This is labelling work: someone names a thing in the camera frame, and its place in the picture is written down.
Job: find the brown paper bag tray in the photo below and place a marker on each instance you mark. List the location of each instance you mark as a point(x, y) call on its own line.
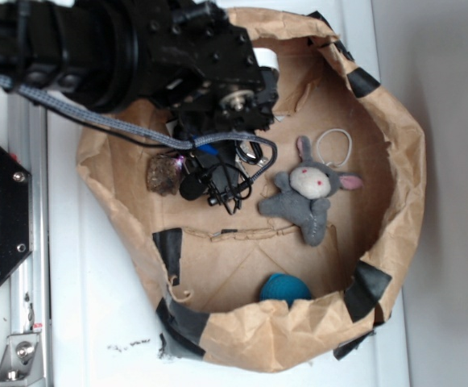
point(203, 270)

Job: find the teal knitted ball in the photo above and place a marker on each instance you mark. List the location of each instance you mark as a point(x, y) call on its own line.
point(284, 287)

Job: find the grey plush bunny toy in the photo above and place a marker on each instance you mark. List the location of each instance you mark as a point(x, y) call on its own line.
point(303, 199)

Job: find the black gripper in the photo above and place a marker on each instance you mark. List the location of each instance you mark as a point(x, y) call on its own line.
point(202, 67)

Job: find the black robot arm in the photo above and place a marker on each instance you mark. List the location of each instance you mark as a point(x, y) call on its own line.
point(90, 51)

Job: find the brown rock keychain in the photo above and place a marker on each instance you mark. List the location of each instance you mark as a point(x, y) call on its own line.
point(164, 174)

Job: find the metal corner bracket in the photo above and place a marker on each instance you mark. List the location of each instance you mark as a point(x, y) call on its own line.
point(22, 360)

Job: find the aluminium extrusion rail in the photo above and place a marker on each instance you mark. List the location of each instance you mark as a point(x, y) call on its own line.
point(29, 283)

